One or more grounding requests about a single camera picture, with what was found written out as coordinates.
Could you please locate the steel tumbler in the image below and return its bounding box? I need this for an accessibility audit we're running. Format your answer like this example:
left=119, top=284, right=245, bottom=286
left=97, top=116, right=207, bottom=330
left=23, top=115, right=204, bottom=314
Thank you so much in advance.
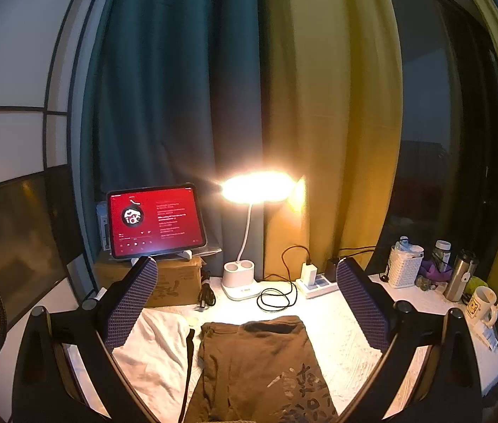
left=443, top=249, right=480, bottom=303

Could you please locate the dark glass window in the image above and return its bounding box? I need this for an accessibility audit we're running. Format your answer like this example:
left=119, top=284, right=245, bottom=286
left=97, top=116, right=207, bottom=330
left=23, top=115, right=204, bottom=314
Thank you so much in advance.
left=381, top=0, right=498, bottom=283

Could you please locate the crumpled white plastic bag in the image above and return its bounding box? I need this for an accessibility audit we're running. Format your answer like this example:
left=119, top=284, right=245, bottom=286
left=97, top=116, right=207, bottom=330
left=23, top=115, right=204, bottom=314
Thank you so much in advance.
left=392, top=235, right=425, bottom=259

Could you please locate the white garment with black trim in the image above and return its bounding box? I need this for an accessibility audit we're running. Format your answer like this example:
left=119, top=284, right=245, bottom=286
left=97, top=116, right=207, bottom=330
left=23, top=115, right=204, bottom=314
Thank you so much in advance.
left=66, top=306, right=199, bottom=423

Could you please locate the jar with white lid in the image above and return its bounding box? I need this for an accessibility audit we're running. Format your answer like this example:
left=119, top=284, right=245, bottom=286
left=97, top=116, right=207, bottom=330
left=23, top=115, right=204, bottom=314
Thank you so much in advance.
left=433, top=240, right=453, bottom=270

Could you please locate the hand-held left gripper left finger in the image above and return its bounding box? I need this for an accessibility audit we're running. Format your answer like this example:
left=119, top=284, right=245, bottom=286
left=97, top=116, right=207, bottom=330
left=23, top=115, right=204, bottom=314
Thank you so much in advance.
left=11, top=256, right=159, bottom=423

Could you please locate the black adapter cable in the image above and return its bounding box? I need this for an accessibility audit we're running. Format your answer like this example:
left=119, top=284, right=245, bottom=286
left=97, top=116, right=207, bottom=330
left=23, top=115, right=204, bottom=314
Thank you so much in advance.
left=328, top=246, right=378, bottom=265

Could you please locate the white power strip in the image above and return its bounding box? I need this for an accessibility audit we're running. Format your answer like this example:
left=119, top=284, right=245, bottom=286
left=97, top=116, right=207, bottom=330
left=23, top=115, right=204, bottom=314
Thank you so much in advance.
left=297, top=273, right=340, bottom=299

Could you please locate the white blue carton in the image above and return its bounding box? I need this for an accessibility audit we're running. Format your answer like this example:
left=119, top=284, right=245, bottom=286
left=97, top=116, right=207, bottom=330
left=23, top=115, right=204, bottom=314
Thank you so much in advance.
left=96, top=203, right=111, bottom=252

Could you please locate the purple cloth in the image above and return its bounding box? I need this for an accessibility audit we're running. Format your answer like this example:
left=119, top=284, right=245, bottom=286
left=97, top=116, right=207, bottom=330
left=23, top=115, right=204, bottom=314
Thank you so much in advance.
left=421, top=260, right=453, bottom=282

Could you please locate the white perforated basket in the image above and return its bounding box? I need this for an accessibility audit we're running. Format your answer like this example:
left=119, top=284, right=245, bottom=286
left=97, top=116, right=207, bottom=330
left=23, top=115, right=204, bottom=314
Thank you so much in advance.
left=388, top=245, right=424, bottom=290

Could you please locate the grey fuzzy object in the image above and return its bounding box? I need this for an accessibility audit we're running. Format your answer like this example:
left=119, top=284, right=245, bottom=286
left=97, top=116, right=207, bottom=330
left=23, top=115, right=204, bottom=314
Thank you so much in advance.
left=414, top=274, right=439, bottom=293

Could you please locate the brown t-shirt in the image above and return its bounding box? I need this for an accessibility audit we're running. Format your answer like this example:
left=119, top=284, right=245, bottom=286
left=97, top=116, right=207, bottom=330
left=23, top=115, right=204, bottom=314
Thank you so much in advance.
left=185, top=316, right=342, bottom=423

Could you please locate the black cable bundle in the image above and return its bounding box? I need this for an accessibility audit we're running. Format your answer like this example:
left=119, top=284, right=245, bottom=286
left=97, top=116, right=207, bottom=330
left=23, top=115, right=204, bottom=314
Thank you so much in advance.
left=200, top=269, right=218, bottom=309

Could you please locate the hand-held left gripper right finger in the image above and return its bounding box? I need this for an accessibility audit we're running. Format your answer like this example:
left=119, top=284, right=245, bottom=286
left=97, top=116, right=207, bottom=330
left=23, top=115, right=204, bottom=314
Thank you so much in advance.
left=336, top=257, right=483, bottom=423

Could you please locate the tablet with red screen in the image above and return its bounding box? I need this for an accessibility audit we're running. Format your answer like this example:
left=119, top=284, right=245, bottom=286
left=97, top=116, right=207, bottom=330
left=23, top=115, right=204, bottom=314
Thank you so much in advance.
left=107, top=183, right=208, bottom=262

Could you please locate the white desk lamp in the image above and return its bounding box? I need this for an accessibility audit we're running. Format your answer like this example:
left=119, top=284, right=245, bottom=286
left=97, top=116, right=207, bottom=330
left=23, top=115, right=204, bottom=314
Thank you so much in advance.
left=220, top=173, right=296, bottom=301

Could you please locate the white labelled tube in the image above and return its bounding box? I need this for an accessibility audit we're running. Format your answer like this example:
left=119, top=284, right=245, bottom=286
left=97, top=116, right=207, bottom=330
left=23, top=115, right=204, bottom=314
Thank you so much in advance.
left=474, top=321, right=498, bottom=354

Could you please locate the white textured tablecloth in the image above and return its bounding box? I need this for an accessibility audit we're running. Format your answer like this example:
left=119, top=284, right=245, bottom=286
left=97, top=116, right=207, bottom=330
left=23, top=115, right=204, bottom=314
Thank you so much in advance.
left=68, top=273, right=498, bottom=423

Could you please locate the white printed mug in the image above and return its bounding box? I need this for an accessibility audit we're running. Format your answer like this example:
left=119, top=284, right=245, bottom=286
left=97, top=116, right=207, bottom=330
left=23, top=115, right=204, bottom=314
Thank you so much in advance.
left=466, top=286, right=498, bottom=328

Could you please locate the black charger cable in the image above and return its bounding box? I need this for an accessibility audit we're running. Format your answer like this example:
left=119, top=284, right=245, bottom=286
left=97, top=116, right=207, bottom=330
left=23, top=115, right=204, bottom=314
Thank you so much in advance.
left=256, top=246, right=312, bottom=310

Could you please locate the cardboard box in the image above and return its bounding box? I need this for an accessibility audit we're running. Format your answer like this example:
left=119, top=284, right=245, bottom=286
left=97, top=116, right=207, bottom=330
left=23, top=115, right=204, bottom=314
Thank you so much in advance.
left=92, top=256, right=204, bottom=308

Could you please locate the teal curtain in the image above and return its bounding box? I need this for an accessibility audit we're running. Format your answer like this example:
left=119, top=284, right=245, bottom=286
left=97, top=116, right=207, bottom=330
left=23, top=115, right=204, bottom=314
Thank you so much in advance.
left=79, top=0, right=272, bottom=283

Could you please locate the white tablet stand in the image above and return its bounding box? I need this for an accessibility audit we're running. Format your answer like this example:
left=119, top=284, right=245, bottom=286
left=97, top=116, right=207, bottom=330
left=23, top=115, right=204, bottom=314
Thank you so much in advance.
left=112, top=244, right=224, bottom=266

